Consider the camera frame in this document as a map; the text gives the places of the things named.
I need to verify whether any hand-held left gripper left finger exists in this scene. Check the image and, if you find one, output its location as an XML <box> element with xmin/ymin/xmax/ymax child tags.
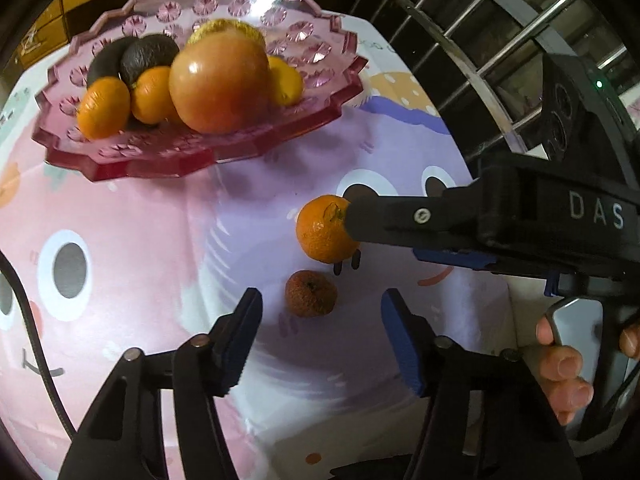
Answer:
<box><xmin>57</xmin><ymin>287</ymin><xmax>264</xmax><ymax>480</ymax></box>

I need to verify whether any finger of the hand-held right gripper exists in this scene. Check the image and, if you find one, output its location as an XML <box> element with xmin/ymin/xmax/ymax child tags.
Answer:
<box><xmin>412</xmin><ymin>247</ymin><xmax>497</xmax><ymax>269</ymax></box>
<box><xmin>344</xmin><ymin>184</ymin><xmax>482</xmax><ymax>252</ymax></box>

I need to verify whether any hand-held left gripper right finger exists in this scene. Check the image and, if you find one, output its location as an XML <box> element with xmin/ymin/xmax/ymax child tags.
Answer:
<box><xmin>380</xmin><ymin>288</ymin><xmax>586</xmax><ymax>480</ymax></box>

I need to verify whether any mandarin orange with stem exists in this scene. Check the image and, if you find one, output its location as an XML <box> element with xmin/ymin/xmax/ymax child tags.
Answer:
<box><xmin>295</xmin><ymin>194</ymin><xmax>361</xmax><ymax>264</ymax></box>

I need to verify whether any red lychee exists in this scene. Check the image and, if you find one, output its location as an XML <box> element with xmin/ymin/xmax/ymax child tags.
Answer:
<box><xmin>284</xmin><ymin>270</ymin><xmax>338</xmax><ymax>318</ymax></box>

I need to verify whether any small yellow kumquat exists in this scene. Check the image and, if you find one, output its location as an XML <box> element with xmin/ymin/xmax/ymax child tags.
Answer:
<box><xmin>266</xmin><ymin>55</ymin><xmax>305</xmax><ymax>107</ymax></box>

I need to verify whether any pink glass fruit plate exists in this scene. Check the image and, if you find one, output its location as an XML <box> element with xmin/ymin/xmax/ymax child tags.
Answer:
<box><xmin>31</xmin><ymin>0</ymin><xmax>370</xmax><ymax>182</ymax></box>

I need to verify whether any red yellow apple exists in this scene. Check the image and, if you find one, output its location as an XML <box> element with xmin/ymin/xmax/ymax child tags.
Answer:
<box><xmin>168</xmin><ymin>32</ymin><xmax>272</xmax><ymax>135</ymax></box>

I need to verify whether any large mandarin orange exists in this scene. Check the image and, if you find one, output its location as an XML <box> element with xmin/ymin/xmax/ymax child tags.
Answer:
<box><xmin>76</xmin><ymin>76</ymin><xmax>132</xmax><ymax>140</ymax></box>

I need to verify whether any dark avocado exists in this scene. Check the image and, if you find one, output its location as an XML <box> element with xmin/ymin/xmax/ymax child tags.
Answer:
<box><xmin>119</xmin><ymin>34</ymin><xmax>181</xmax><ymax>88</ymax></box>

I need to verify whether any dark overripe banana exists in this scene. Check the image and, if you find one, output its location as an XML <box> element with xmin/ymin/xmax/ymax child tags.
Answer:
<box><xmin>87</xmin><ymin>36</ymin><xmax>141</xmax><ymax>86</ymax></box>

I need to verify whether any person's right hand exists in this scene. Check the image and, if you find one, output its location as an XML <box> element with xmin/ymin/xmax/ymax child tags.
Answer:
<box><xmin>536</xmin><ymin>309</ymin><xmax>640</xmax><ymax>426</ymax></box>

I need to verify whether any white sheet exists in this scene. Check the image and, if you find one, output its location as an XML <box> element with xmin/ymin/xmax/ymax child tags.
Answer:
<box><xmin>505</xmin><ymin>277</ymin><xmax>556</xmax><ymax>358</ymax></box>

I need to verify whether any pink cartoon printed mat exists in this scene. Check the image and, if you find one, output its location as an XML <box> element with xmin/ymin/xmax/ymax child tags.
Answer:
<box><xmin>0</xmin><ymin>10</ymin><xmax>518</xmax><ymax>480</ymax></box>

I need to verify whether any metal railing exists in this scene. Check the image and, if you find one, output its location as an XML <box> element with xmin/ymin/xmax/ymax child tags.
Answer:
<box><xmin>345</xmin><ymin>0</ymin><xmax>640</xmax><ymax>163</ymax></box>

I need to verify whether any yellow bumpy citrus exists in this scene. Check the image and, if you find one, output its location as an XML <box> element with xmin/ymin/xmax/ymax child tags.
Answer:
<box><xmin>186</xmin><ymin>18</ymin><xmax>267</xmax><ymax>47</ymax></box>

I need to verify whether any wooden cabinet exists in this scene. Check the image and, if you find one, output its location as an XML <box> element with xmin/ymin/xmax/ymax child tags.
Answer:
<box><xmin>15</xmin><ymin>0</ymin><xmax>256</xmax><ymax>63</ymax></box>

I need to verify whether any black cable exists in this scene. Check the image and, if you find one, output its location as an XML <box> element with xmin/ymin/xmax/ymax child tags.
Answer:
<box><xmin>0</xmin><ymin>251</ymin><xmax>77</xmax><ymax>438</ymax></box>

